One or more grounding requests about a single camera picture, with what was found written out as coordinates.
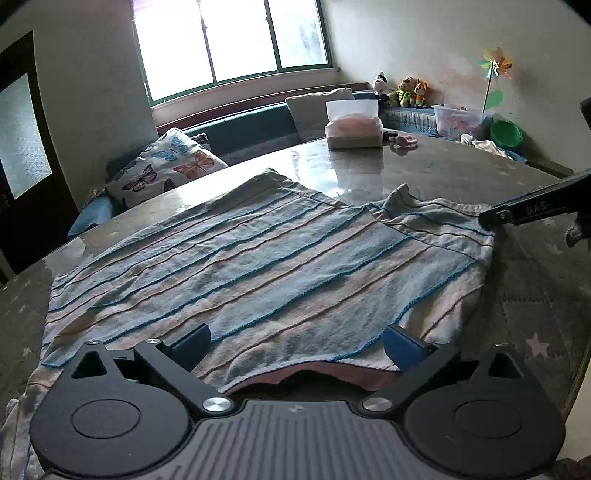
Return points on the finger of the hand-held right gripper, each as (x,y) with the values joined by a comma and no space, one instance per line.
(535,207)

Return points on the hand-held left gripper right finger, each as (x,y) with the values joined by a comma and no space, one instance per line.
(404,347)

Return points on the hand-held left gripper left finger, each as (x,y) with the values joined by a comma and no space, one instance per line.
(191,347)

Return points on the blue pink striped garment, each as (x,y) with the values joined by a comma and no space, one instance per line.
(277,258)

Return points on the person's right hand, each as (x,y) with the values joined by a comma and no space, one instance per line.
(579,230)

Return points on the white crumpled cloth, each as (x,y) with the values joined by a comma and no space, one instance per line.
(487,146)

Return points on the green plastic bowl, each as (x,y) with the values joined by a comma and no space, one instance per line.
(506,133)

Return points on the clear plastic storage box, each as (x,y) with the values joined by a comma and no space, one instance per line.
(459,122)

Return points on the pink soft toy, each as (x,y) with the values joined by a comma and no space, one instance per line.
(404,141)

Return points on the colourful pinwheel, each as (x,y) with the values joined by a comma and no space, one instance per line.
(496,62)

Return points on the yellow green plush toy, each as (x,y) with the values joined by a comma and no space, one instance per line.
(406,92)

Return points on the butterfly print pillow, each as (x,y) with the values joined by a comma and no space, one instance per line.
(175,161)

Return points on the dark wooden glass door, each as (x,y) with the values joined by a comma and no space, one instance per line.
(60,207)

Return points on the panda plush toy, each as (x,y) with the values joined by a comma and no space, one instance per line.
(381,85)

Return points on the tissue box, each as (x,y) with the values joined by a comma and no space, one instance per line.
(353,131)

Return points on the blue upholstered bench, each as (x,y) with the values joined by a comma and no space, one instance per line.
(249,129)

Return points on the beige pillow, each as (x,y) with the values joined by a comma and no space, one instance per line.
(307,113)

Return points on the green framed window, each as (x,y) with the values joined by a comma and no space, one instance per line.
(231,37)

